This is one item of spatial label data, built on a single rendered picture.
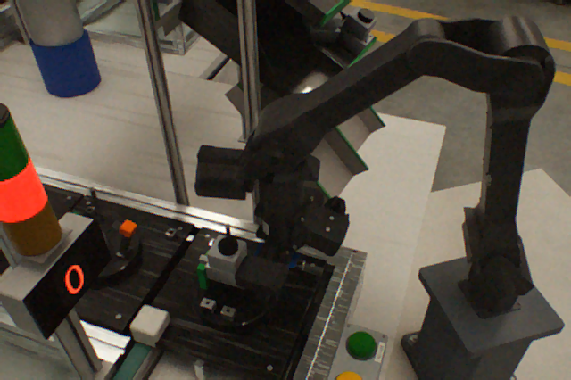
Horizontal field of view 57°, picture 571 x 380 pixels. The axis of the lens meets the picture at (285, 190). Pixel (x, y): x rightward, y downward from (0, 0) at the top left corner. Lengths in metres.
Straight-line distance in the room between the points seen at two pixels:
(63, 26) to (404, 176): 0.96
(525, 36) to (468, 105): 2.66
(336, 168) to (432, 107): 2.13
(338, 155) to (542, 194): 0.51
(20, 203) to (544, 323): 0.65
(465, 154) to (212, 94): 1.61
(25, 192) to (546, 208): 1.05
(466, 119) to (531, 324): 2.33
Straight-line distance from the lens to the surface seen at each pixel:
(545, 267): 1.15
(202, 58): 1.72
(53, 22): 1.54
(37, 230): 0.57
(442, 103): 3.16
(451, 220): 1.17
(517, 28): 0.54
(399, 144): 1.35
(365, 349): 0.81
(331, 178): 0.99
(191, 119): 1.43
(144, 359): 0.86
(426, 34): 0.51
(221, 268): 0.78
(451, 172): 2.67
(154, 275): 0.91
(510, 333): 0.77
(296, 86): 0.86
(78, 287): 0.65
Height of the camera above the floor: 1.67
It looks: 43 degrees down
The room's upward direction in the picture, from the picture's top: 1 degrees counter-clockwise
